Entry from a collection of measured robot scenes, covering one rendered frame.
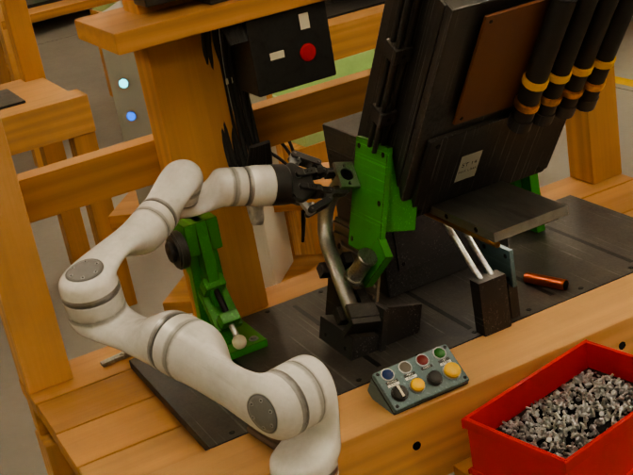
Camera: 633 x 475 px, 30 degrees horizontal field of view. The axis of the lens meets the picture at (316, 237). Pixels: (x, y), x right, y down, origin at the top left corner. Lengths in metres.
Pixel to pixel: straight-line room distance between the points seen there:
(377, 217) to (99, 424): 0.63
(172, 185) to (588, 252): 0.92
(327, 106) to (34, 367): 0.82
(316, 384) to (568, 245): 1.10
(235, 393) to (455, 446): 0.61
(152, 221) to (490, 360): 0.64
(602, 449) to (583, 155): 1.18
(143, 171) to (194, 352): 0.84
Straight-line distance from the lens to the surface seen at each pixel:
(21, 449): 4.05
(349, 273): 2.14
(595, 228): 2.58
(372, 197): 2.12
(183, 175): 2.00
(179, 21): 2.14
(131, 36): 2.11
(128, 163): 2.37
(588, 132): 2.84
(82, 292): 1.77
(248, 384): 1.53
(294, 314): 2.38
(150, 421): 2.15
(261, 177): 2.07
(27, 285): 2.28
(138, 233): 1.89
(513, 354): 2.11
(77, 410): 2.26
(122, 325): 1.78
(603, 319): 2.20
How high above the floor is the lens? 1.91
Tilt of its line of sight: 22 degrees down
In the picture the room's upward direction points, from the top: 10 degrees counter-clockwise
